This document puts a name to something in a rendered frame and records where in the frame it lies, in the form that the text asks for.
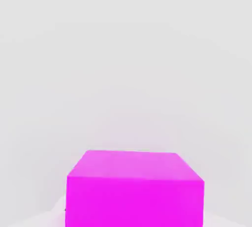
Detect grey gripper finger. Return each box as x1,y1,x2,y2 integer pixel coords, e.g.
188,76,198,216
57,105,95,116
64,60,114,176
13,195,67,227

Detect small magenta cube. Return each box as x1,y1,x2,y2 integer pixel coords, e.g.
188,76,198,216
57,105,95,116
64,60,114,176
64,149,205,227

